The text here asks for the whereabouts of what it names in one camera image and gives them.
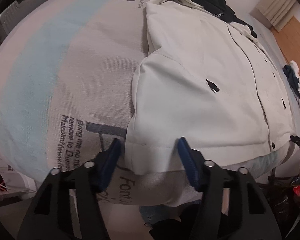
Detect black and white jacket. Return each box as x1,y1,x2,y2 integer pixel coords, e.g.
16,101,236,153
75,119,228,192
125,0,295,175

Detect folded white and navy clothes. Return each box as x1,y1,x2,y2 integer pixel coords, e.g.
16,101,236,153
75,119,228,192
283,60,300,108

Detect wooden headboard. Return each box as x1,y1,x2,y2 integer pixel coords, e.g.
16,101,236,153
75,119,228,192
270,16,300,75

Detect striped bed sheet mattress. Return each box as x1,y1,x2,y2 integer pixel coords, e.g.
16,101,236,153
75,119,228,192
0,0,300,206

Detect right beige curtain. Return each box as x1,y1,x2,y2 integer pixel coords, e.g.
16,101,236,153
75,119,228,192
250,0,297,32

